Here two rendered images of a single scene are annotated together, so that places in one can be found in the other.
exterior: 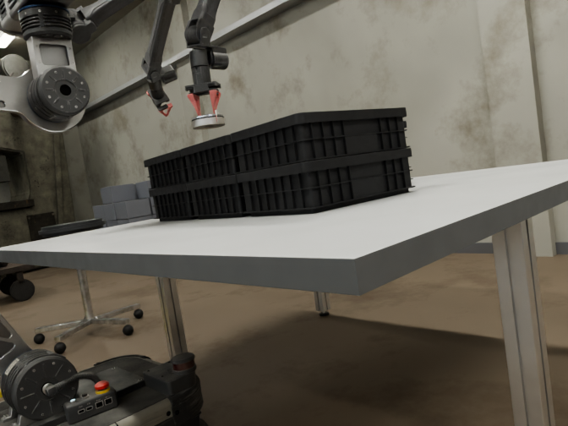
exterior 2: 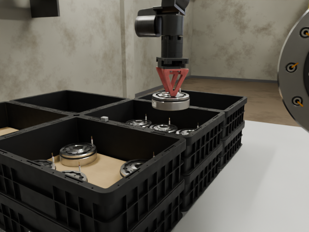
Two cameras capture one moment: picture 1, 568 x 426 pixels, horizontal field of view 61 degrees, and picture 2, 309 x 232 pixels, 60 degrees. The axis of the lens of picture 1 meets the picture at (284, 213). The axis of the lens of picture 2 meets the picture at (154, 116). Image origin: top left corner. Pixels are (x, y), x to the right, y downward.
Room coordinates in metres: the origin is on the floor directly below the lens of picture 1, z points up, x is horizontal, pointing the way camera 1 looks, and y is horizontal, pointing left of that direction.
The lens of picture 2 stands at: (1.84, 0.86, 1.16)
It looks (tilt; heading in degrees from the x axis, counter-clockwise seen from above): 16 degrees down; 250
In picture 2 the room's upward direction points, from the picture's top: straight up
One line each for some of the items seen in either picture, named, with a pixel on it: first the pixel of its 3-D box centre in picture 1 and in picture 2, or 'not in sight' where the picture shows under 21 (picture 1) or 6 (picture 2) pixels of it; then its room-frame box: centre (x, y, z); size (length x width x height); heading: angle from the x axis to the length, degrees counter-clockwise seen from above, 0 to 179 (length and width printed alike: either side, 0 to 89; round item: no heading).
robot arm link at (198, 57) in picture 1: (200, 59); (170, 26); (1.56, 0.19, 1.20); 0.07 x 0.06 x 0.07; 133
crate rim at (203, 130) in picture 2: (255, 141); (153, 116); (1.56, 0.05, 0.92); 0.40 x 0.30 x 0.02; 128
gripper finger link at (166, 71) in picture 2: (201, 102); (172, 78); (1.56, 0.20, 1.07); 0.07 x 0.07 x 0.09; 82
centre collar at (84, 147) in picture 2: not in sight; (78, 147); (1.81, 0.11, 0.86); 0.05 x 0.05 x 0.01
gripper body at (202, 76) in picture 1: (201, 79); (171, 50); (1.56, 0.19, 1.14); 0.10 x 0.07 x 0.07; 82
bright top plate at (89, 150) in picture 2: not in sight; (78, 149); (1.81, 0.11, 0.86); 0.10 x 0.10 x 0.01
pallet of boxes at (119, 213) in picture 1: (134, 221); not in sight; (6.64, 2.05, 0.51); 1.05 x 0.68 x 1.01; 43
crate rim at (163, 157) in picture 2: (209, 154); (86, 146); (1.80, 0.24, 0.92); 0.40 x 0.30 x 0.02; 128
